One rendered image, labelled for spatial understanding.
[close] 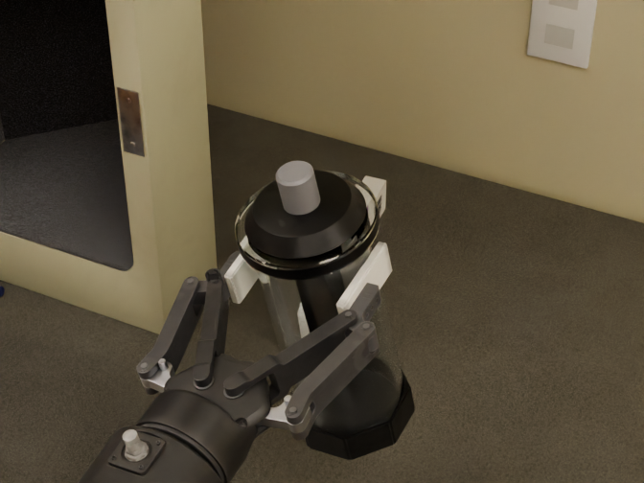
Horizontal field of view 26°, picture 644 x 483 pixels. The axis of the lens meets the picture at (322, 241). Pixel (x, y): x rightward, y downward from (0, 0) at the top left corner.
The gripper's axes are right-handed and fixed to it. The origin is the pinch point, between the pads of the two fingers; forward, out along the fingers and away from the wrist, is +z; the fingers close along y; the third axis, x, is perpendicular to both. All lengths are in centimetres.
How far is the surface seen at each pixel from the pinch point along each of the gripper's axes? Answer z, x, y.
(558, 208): 48, 37, 1
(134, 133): 12.6, 2.9, 26.4
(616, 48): 56, 19, -4
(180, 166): 17.0, 10.6, 26.4
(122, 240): 13.7, 19.7, 34.3
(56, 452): -9.0, 24.8, 28.4
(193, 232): 17.0, 19.7, 27.6
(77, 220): 14.2, 19.0, 40.3
